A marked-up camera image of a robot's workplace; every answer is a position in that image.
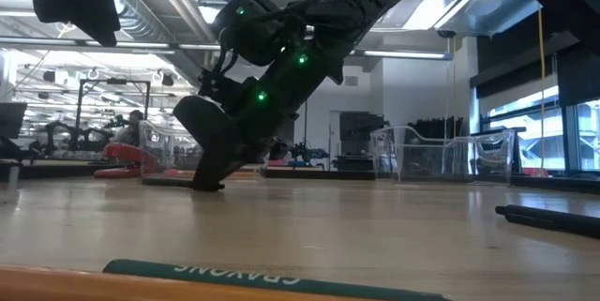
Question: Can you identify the clear plastic bin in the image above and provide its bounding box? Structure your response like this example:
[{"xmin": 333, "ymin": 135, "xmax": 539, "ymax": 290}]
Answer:
[
  {"xmin": 139, "ymin": 120, "xmax": 263, "ymax": 181},
  {"xmin": 369, "ymin": 125, "xmax": 517, "ymax": 184}
]

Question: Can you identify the black pen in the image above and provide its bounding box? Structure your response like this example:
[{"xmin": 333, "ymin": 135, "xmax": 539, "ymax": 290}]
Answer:
[
  {"xmin": 504, "ymin": 215, "xmax": 600, "ymax": 240},
  {"xmin": 495, "ymin": 204, "xmax": 600, "ymax": 234}
]

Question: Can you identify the person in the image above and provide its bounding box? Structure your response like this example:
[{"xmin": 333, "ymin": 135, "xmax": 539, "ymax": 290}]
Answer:
[{"xmin": 114, "ymin": 109, "xmax": 145, "ymax": 146}]

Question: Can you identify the red stapler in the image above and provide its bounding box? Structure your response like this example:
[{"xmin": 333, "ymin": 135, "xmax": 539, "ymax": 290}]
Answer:
[{"xmin": 93, "ymin": 141, "xmax": 160, "ymax": 179}]

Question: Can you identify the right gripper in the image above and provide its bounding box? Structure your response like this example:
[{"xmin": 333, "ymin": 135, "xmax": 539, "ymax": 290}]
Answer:
[{"xmin": 191, "ymin": 64, "xmax": 304, "ymax": 193}]

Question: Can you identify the black cabinet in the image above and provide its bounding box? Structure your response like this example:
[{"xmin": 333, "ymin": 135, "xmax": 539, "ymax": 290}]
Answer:
[{"xmin": 337, "ymin": 112, "xmax": 386, "ymax": 173}]

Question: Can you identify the long white light bar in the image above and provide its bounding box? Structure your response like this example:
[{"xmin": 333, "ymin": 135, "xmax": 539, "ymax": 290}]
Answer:
[{"xmin": 0, "ymin": 36, "xmax": 455, "ymax": 62}]

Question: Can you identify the black gantry frame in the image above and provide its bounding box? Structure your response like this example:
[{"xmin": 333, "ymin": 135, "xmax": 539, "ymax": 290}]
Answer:
[{"xmin": 73, "ymin": 78, "xmax": 152, "ymax": 147}]

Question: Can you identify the yellow hanging cable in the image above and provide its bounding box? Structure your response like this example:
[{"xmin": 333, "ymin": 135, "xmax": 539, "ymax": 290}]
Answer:
[{"xmin": 536, "ymin": 8, "xmax": 548, "ymax": 173}]

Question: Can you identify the silver rectangular air duct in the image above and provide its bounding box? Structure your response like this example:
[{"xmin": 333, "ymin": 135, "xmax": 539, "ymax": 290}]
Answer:
[{"xmin": 374, "ymin": 0, "xmax": 540, "ymax": 38}]

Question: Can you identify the green crayon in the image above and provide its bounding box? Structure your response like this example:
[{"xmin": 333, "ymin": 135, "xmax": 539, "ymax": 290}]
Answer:
[{"xmin": 102, "ymin": 259, "xmax": 451, "ymax": 301}]

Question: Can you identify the black computer monitor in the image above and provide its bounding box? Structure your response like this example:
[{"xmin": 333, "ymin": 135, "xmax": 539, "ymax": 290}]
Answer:
[{"xmin": 0, "ymin": 102, "xmax": 28, "ymax": 140}]

